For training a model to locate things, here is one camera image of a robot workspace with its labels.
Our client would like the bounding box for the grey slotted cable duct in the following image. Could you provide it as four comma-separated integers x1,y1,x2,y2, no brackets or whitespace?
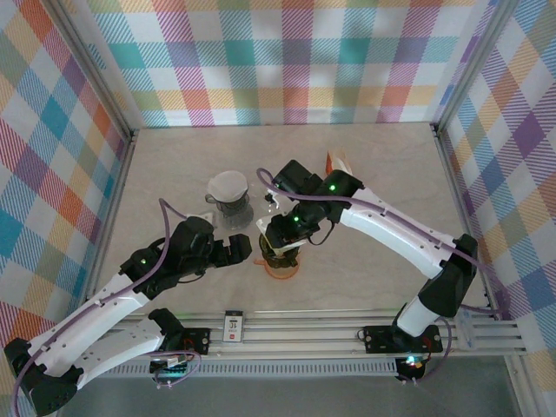
103,362,403,380

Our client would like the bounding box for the small circuit board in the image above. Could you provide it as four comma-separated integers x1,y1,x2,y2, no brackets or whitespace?
149,354,195,386
395,354,426,382

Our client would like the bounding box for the aluminium side rail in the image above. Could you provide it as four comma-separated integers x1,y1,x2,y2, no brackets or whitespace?
429,123,529,322
41,129,140,348

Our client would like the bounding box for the white label card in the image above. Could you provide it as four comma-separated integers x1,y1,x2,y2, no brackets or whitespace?
222,308,244,344

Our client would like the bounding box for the clear plastic bracket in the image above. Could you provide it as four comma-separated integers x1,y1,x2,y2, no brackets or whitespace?
458,319,481,351

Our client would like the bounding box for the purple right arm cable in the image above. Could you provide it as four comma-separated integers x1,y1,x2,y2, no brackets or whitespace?
255,167,507,321

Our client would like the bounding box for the white paper coffee filter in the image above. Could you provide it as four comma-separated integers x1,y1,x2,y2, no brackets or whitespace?
207,170,249,203
255,215,303,257

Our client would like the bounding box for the grey coffee dripper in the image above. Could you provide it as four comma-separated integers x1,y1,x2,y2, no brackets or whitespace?
203,186,253,218

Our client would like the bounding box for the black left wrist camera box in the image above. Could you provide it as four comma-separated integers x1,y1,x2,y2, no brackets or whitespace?
173,210,217,257

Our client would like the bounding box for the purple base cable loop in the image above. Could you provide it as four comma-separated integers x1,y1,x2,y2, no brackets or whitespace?
401,319,455,387
151,347,203,391

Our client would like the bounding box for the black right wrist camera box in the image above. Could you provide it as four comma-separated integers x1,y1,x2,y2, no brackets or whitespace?
271,159,322,196

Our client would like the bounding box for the orange coffee dripper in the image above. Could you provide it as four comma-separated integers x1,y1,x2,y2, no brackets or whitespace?
253,255,301,281

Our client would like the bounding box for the orange coffee filter package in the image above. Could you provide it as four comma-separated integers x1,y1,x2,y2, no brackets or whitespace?
324,149,354,175

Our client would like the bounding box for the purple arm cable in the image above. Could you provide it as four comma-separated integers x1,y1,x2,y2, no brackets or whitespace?
10,198,192,416
255,167,507,321

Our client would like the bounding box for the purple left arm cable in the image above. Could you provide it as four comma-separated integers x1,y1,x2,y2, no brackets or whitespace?
10,198,192,416

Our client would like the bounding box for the dark green coffee dripper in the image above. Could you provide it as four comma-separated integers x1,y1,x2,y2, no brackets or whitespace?
258,236,301,268

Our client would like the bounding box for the aluminium frame post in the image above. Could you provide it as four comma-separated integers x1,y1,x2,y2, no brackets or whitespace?
51,0,140,144
429,0,516,131

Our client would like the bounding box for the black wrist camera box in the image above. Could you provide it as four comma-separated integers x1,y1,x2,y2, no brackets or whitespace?
271,159,322,196
173,210,217,257

